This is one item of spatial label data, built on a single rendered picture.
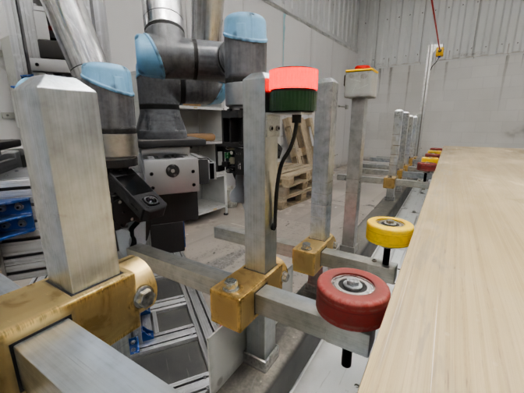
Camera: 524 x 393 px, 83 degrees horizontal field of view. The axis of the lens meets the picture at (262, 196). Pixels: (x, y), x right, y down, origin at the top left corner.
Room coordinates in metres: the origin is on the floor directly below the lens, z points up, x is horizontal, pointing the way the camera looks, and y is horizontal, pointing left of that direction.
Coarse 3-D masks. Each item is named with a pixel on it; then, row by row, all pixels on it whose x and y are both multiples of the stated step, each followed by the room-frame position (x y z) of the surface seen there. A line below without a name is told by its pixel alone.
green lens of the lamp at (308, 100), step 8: (272, 96) 0.37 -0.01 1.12; (280, 96) 0.36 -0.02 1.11; (288, 96) 0.36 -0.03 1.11; (296, 96) 0.36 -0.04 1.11; (304, 96) 0.36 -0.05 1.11; (312, 96) 0.37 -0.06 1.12; (272, 104) 0.37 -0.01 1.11; (280, 104) 0.36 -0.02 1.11; (288, 104) 0.36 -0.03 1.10; (296, 104) 0.36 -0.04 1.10; (304, 104) 0.36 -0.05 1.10; (312, 104) 0.37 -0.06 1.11
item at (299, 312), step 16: (144, 256) 0.48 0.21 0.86; (160, 256) 0.47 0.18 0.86; (176, 256) 0.47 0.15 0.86; (160, 272) 0.46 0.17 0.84; (176, 272) 0.43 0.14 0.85; (192, 272) 0.42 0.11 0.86; (208, 272) 0.41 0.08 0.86; (224, 272) 0.41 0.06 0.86; (208, 288) 0.40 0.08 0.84; (272, 288) 0.37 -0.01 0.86; (256, 304) 0.35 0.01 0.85; (272, 304) 0.34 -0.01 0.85; (288, 304) 0.33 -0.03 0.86; (304, 304) 0.33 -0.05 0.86; (288, 320) 0.33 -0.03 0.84; (304, 320) 0.32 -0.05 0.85; (320, 320) 0.30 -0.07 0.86; (320, 336) 0.30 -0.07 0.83; (336, 336) 0.29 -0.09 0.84; (352, 336) 0.28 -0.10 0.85; (368, 336) 0.27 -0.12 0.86; (368, 352) 0.27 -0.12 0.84
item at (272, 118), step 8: (280, 88) 0.37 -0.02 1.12; (288, 88) 0.36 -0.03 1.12; (296, 88) 0.36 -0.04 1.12; (304, 88) 0.36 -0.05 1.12; (272, 112) 0.39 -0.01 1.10; (280, 112) 0.38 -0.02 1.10; (288, 112) 0.37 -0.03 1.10; (296, 112) 0.37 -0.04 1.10; (304, 112) 0.37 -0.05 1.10; (272, 120) 0.40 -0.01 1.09; (296, 120) 0.38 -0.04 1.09; (272, 128) 0.39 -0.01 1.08; (296, 128) 0.38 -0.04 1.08; (288, 152) 0.39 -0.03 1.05; (280, 168) 0.40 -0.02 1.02; (280, 176) 0.40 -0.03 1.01; (272, 224) 0.41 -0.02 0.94
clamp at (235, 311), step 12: (276, 264) 0.42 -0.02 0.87; (228, 276) 0.38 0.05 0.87; (240, 276) 0.38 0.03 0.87; (252, 276) 0.38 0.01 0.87; (264, 276) 0.38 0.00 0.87; (276, 276) 0.40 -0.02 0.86; (288, 276) 0.42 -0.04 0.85; (216, 288) 0.35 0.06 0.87; (240, 288) 0.35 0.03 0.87; (252, 288) 0.35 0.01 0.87; (216, 300) 0.34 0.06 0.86; (228, 300) 0.33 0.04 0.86; (240, 300) 0.33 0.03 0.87; (252, 300) 0.35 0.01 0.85; (216, 312) 0.35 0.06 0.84; (228, 312) 0.33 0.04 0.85; (240, 312) 0.33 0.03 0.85; (252, 312) 0.35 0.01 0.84; (228, 324) 0.33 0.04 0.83; (240, 324) 0.33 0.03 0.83
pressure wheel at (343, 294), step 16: (336, 272) 0.33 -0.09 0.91; (352, 272) 0.33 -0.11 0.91; (368, 272) 0.33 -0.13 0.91; (320, 288) 0.29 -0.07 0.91; (336, 288) 0.30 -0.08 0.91; (352, 288) 0.29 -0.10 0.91; (368, 288) 0.30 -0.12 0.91; (384, 288) 0.29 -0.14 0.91; (320, 304) 0.29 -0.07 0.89; (336, 304) 0.27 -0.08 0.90; (352, 304) 0.26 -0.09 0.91; (368, 304) 0.26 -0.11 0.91; (384, 304) 0.27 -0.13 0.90; (336, 320) 0.27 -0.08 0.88; (352, 320) 0.26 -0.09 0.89; (368, 320) 0.26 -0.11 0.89
